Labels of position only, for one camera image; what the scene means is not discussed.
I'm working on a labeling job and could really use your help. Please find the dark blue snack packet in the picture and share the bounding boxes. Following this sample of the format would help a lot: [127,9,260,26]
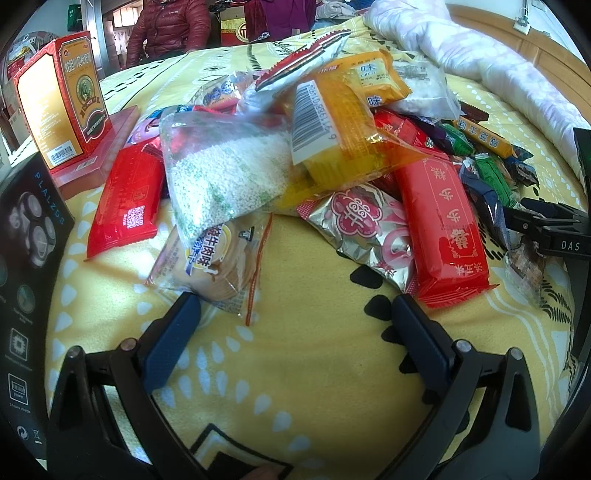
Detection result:
[458,159,511,252]

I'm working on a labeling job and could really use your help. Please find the blue white clear packet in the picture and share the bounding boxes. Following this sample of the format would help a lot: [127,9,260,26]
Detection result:
[198,75,259,113]

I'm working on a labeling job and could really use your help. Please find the clear packet white crackers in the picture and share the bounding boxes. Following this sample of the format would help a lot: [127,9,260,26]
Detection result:
[390,58,462,121]

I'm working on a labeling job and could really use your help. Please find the small clear snack packet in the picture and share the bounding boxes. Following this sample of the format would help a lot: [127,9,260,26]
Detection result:
[502,247,548,308]

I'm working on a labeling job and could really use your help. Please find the clear bag white puffed grains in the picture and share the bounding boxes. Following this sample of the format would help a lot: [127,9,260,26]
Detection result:
[159,105,298,250]

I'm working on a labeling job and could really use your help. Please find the yellow patterned bedsheet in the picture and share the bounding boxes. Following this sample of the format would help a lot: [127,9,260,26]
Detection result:
[46,28,591,480]

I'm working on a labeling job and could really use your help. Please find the pink flat box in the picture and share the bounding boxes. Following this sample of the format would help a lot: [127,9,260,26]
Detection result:
[48,105,140,200]

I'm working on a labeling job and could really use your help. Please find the black shaver box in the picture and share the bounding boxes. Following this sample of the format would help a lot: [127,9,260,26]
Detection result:
[0,151,77,462]

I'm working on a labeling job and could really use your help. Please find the purple coat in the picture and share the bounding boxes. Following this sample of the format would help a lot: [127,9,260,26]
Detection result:
[244,0,318,37]

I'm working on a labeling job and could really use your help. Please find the green candy packet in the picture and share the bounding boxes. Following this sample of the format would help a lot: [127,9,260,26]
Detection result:
[438,122,476,157]
[475,154,522,209]

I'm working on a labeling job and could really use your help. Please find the red white striped packet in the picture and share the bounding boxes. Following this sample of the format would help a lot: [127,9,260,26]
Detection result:
[255,29,352,92]

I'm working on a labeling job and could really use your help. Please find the yellow brown bar packet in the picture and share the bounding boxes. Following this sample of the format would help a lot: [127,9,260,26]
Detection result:
[454,114,514,158]

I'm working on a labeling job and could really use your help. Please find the white floral quilt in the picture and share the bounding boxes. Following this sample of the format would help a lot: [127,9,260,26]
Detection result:
[362,0,591,178]

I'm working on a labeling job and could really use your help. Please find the plain red snack packet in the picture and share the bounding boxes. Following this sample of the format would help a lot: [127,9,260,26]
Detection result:
[84,141,166,263]

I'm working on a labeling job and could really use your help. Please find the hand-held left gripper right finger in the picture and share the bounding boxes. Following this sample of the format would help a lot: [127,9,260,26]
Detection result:
[392,294,541,480]

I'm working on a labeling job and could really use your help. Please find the long red packet gold print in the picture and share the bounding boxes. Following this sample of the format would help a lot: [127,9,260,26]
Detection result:
[392,154,500,309]

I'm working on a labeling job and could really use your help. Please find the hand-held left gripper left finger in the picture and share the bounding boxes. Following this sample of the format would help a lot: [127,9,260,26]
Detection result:
[46,293,208,480]

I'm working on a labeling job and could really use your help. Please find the wooden headboard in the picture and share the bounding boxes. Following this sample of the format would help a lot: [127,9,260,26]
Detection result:
[448,4,591,107]

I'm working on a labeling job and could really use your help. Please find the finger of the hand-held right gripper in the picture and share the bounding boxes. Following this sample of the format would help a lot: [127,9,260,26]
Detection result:
[519,198,587,220]
[502,206,555,234]

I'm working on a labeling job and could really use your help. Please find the dark brown candy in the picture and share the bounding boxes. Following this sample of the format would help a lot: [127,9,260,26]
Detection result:
[507,145,541,186]

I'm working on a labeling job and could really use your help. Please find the small red snack packet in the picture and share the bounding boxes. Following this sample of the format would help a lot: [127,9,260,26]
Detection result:
[373,110,438,151]

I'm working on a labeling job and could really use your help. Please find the red gift box gold label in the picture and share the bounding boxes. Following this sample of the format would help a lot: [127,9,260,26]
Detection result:
[13,31,110,171]

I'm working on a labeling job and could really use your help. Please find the purple pink packet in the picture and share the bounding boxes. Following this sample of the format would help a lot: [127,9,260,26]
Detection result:
[126,107,163,149]

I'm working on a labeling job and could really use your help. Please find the clear round biscuit packet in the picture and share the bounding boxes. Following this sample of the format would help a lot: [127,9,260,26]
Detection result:
[147,213,274,328]

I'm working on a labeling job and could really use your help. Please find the dark brown wrapper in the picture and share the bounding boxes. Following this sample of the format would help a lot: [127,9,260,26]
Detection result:
[459,102,491,124]

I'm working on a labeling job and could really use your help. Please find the silver pink flower packet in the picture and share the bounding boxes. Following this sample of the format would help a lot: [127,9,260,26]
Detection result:
[297,184,417,295]

